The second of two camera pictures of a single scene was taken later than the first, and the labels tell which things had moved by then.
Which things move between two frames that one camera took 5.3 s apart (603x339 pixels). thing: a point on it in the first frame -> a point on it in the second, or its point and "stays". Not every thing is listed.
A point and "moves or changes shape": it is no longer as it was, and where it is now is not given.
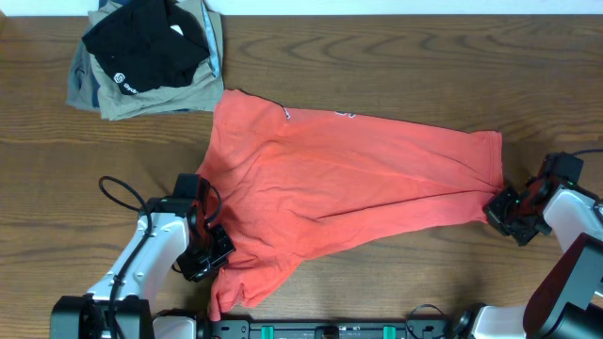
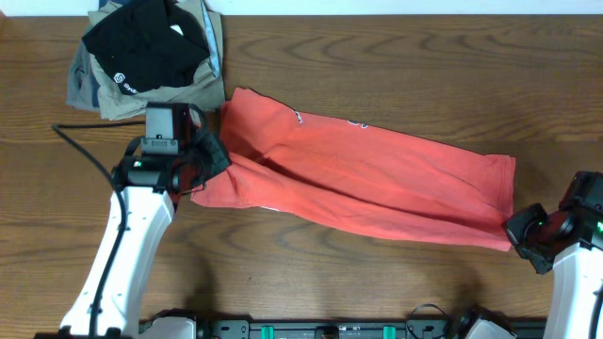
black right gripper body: (504, 215) -> (521, 231)
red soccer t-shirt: (285, 188) moves or changes shape
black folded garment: (148, 44) stays
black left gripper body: (217, 248) -> (213, 153)
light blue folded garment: (213, 49) stays
